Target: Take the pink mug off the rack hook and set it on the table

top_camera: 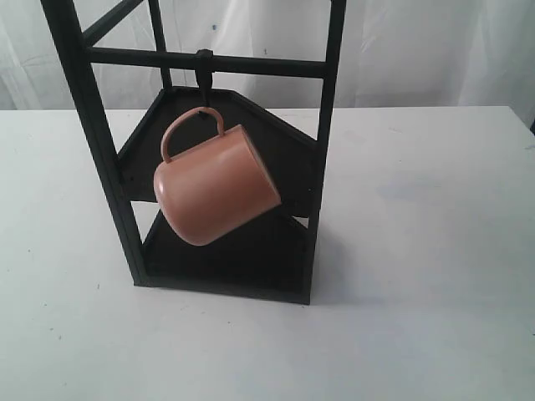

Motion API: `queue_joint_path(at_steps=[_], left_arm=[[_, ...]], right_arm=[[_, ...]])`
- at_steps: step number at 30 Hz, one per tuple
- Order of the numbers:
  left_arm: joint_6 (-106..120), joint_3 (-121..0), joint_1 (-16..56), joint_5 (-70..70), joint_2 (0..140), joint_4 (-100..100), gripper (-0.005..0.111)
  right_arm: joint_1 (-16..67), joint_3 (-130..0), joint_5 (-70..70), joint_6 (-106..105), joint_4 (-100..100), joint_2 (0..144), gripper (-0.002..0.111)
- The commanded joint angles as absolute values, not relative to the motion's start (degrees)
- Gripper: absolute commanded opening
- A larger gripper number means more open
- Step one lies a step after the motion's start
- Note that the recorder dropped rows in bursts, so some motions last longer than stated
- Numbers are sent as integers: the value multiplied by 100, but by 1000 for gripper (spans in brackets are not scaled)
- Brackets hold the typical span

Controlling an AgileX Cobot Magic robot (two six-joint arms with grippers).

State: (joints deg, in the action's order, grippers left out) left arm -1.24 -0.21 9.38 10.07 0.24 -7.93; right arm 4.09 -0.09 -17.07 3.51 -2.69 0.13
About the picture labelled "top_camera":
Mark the pink ceramic mug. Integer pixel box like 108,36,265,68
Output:
153,107,282,246

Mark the black metal shelf rack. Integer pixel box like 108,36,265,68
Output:
42,1,346,304

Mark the white backdrop curtain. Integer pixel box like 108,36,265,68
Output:
1,1,534,123

